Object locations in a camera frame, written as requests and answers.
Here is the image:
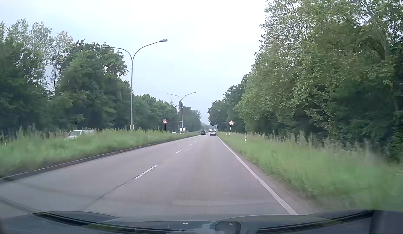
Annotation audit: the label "grey asphalt road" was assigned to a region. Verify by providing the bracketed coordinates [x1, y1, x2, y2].
[0, 133, 319, 221]

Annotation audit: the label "road markings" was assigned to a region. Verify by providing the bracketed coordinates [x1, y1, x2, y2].
[134, 133, 298, 215]

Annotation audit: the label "car's own bonnet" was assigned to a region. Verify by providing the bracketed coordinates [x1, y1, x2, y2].
[0, 210, 403, 234]

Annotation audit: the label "silver car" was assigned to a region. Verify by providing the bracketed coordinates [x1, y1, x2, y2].
[66, 129, 96, 140]

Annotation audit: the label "row of trees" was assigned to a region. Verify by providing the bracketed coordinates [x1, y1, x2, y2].
[207, 0, 403, 163]
[0, 19, 202, 138]

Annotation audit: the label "grass verge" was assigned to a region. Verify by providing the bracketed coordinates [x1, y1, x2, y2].
[217, 131, 403, 212]

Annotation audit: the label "grass median strip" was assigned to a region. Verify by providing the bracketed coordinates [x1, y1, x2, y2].
[0, 129, 201, 177]

